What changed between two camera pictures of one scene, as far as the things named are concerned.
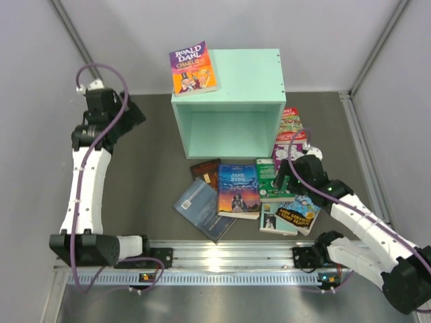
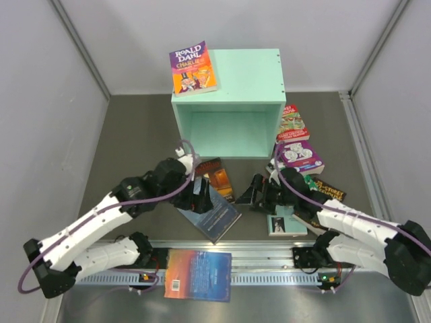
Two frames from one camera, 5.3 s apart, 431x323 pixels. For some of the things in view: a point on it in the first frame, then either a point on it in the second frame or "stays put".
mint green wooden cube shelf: [240, 119] stays put
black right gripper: [285, 169] -> [250, 197]
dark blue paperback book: [199, 204] stays put
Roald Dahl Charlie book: [192, 71] stays put
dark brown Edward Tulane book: [207, 171] stays put
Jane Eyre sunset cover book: [239, 190] -> [196, 274]
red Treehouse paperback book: [290, 123] stays put
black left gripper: [137, 118] -> [199, 202]
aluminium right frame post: [400, 8] stays put
